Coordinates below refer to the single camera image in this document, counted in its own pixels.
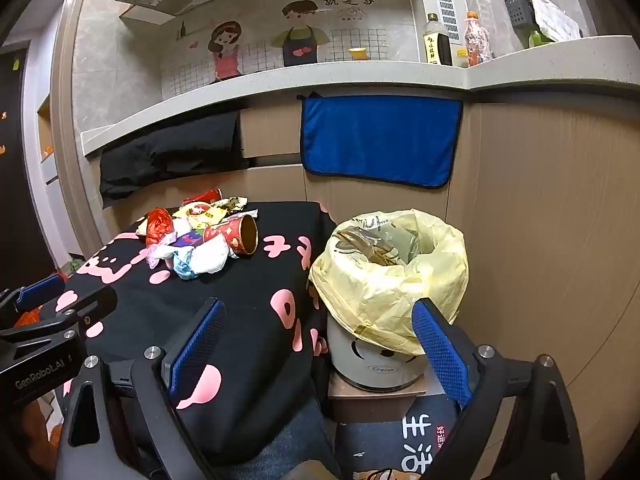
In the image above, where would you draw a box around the white crumpled cloth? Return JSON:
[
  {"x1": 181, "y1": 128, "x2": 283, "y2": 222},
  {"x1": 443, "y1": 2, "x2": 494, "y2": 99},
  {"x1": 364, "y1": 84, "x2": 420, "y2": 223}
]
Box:
[{"x1": 530, "y1": 0, "x2": 583, "y2": 41}]

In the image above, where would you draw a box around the red paper cup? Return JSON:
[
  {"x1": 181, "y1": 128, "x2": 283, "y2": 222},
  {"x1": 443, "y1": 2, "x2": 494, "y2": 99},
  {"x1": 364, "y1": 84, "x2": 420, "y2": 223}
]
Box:
[{"x1": 204, "y1": 213, "x2": 259, "y2": 257}]

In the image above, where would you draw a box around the white vented panel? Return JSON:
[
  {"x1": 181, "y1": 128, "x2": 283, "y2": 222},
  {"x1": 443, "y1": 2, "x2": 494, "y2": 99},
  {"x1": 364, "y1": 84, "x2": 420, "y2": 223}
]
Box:
[{"x1": 417, "y1": 0, "x2": 463, "y2": 43}]

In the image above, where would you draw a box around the wooden kitchen cabinet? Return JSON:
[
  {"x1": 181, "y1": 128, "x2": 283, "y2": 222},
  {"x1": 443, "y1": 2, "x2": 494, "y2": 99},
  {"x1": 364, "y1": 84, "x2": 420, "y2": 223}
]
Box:
[{"x1": 100, "y1": 87, "x2": 640, "y2": 480}]

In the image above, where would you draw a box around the white crumpled tissue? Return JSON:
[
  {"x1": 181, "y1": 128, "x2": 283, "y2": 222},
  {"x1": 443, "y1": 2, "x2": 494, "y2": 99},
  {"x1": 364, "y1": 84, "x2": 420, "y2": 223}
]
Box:
[{"x1": 190, "y1": 237, "x2": 230, "y2": 276}]

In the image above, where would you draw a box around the black door with stickers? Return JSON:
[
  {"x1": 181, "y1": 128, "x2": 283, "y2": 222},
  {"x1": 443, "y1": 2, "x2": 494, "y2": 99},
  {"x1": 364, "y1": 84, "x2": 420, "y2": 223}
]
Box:
[{"x1": 0, "y1": 50, "x2": 56, "y2": 281}]

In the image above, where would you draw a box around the grey stone counter ledge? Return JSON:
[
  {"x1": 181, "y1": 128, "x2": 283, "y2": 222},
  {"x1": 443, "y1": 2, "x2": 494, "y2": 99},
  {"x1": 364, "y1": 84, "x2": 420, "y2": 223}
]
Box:
[{"x1": 80, "y1": 35, "x2": 640, "y2": 158}]

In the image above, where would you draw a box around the blue towel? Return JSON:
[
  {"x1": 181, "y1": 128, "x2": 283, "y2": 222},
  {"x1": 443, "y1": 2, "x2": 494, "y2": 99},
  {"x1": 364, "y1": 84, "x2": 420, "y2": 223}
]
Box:
[{"x1": 299, "y1": 92, "x2": 463, "y2": 190}]

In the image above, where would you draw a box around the orange cap plastic bottle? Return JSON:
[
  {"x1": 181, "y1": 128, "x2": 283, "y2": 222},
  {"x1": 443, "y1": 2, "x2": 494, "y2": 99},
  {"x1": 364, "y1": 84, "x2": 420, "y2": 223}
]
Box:
[{"x1": 464, "y1": 11, "x2": 493, "y2": 66}]

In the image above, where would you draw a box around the red plastic bag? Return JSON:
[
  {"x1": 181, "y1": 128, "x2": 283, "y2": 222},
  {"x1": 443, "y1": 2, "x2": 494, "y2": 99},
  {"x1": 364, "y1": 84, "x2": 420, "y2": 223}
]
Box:
[{"x1": 146, "y1": 207, "x2": 173, "y2": 246}]

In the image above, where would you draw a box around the cartoon wall sticker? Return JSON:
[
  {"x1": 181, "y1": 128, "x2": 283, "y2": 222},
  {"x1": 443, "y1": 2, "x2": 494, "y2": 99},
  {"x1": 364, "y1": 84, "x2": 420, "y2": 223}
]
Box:
[{"x1": 160, "y1": 0, "x2": 418, "y2": 98}]

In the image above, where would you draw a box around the brown cardboard box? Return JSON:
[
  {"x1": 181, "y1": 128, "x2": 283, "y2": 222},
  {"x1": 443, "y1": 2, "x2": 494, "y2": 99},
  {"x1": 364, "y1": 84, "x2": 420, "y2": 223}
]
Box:
[{"x1": 327, "y1": 375, "x2": 431, "y2": 423}]

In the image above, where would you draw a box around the black blanket with pink print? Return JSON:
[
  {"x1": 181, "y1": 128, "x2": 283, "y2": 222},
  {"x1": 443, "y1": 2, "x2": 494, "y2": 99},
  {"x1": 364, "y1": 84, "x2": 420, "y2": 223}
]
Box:
[{"x1": 40, "y1": 201, "x2": 336, "y2": 461}]

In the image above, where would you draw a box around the crumpled brown packet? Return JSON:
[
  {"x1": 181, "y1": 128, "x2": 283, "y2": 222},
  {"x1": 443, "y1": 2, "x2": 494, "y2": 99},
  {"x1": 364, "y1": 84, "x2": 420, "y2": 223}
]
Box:
[{"x1": 332, "y1": 227, "x2": 401, "y2": 266}]

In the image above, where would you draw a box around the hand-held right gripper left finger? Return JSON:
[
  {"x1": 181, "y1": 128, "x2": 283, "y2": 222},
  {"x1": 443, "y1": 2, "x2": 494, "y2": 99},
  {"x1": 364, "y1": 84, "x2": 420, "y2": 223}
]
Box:
[{"x1": 60, "y1": 299, "x2": 241, "y2": 480}]

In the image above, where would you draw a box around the grey utensil holder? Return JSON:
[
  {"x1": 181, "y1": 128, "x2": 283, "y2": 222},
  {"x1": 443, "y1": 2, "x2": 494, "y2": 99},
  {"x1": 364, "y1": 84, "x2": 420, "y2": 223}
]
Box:
[{"x1": 504, "y1": 0, "x2": 538, "y2": 33}]

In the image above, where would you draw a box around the yellow wafer packet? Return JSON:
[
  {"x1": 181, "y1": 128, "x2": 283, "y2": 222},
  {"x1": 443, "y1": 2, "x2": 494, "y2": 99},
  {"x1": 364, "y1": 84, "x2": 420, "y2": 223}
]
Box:
[{"x1": 172, "y1": 201, "x2": 227, "y2": 231}]

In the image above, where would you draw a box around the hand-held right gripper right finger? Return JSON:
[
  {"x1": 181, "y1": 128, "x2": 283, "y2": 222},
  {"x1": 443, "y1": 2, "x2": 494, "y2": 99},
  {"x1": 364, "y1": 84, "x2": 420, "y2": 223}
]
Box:
[{"x1": 411, "y1": 298, "x2": 586, "y2": 480}]

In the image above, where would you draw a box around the white round trash bin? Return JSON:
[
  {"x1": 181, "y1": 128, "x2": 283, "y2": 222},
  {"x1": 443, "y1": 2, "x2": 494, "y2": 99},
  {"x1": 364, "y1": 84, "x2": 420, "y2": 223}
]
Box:
[{"x1": 326, "y1": 317, "x2": 426, "y2": 391}]

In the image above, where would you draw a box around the black hanging cloth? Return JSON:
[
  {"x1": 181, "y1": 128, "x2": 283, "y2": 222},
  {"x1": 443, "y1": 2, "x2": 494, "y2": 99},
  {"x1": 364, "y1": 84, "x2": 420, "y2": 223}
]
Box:
[{"x1": 99, "y1": 110, "x2": 251, "y2": 209}]

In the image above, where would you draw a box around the dark soy sauce bottle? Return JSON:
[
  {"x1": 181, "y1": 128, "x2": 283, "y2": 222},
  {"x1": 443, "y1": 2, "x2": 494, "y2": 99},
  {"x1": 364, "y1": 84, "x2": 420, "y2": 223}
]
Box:
[{"x1": 424, "y1": 13, "x2": 453, "y2": 67}]

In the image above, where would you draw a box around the crumpled cream wrapper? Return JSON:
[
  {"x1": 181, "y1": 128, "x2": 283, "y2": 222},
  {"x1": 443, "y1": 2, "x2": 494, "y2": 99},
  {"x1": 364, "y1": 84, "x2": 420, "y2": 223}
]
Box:
[{"x1": 215, "y1": 195, "x2": 261, "y2": 218}]

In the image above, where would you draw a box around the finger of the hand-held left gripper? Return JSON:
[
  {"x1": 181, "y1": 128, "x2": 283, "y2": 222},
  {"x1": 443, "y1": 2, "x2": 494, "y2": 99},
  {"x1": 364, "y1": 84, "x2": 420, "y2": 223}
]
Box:
[
  {"x1": 0, "y1": 274, "x2": 67, "y2": 330},
  {"x1": 35, "y1": 285, "x2": 119, "y2": 338}
]

